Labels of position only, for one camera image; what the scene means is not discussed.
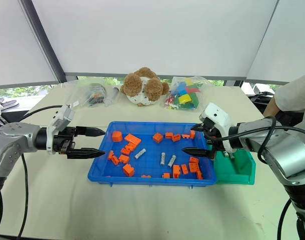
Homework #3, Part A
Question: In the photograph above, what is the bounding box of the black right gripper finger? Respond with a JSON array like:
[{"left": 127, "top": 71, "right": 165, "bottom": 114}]
[
  {"left": 190, "top": 123, "right": 206, "bottom": 133},
  {"left": 181, "top": 147, "right": 212, "bottom": 158}
]

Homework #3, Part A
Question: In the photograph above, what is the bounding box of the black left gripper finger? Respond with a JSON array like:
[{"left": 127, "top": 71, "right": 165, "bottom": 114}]
[
  {"left": 66, "top": 147, "right": 106, "bottom": 160},
  {"left": 75, "top": 126, "right": 107, "bottom": 138}
]

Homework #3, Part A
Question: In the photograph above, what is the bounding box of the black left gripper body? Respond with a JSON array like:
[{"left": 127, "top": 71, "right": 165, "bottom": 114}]
[{"left": 52, "top": 126, "right": 78, "bottom": 156}]

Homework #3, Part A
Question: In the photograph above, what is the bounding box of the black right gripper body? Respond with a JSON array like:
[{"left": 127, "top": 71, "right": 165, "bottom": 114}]
[{"left": 201, "top": 117, "right": 226, "bottom": 161}]

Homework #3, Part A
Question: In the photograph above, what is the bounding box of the green plastic bin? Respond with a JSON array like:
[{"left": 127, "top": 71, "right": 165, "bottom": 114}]
[{"left": 212, "top": 146, "right": 257, "bottom": 186}]

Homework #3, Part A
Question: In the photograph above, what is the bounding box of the bag of colourful blocks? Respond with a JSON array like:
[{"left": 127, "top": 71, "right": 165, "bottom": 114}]
[{"left": 164, "top": 75, "right": 206, "bottom": 112}]

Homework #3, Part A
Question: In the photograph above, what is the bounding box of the orange round-topped block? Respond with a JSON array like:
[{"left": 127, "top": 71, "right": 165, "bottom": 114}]
[{"left": 111, "top": 130, "right": 124, "bottom": 143}]

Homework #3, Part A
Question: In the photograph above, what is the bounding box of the clear bag of dark parts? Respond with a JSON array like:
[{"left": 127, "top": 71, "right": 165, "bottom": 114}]
[{"left": 71, "top": 79, "right": 107, "bottom": 109}]

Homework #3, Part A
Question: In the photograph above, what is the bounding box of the orange plastic part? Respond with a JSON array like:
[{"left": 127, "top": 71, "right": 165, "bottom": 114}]
[{"left": 123, "top": 133, "right": 142, "bottom": 146}]

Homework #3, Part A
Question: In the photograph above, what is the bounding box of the blue plastic tray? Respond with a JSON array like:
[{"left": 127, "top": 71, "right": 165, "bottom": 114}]
[{"left": 87, "top": 121, "right": 218, "bottom": 187}]

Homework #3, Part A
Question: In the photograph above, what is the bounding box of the brown teddy bear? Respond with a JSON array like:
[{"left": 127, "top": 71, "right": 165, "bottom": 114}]
[{"left": 120, "top": 66, "right": 170, "bottom": 107}]

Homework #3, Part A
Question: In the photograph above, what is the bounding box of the person in white shirt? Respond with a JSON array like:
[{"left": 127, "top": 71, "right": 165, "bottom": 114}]
[{"left": 263, "top": 71, "right": 305, "bottom": 127}]

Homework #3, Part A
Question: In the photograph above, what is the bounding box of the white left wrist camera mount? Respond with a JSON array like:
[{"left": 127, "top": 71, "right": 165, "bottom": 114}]
[{"left": 45, "top": 104, "right": 76, "bottom": 155}]

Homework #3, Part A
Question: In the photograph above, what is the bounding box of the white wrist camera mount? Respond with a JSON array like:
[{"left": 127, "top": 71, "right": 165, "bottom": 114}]
[
  {"left": 45, "top": 104, "right": 76, "bottom": 155},
  {"left": 199, "top": 102, "right": 240, "bottom": 158}
]

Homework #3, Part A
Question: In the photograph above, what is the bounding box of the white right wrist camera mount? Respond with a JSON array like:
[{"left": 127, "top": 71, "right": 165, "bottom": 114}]
[{"left": 199, "top": 102, "right": 240, "bottom": 158}]

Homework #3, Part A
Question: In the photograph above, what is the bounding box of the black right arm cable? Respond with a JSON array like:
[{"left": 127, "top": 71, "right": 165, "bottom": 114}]
[{"left": 207, "top": 115, "right": 305, "bottom": 240}]

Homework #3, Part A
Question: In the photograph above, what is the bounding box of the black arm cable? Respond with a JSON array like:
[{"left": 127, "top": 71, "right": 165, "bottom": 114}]
[
  {"left": 16, "top": 105, "right": 66, "bottom": 240},
  {"left": 207, "top": 115, "right": 305, "bottom": 240}
]

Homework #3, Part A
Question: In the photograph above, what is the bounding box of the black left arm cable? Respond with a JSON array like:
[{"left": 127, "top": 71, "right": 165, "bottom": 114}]
[{"left": 16, "top": 105, "right": 66, "bottom": 240}]

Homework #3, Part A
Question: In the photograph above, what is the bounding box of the dark window frame post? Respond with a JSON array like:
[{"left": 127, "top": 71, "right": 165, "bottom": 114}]
[{"left": 17, "top": 0, "right": 67, "bottom": 84}]

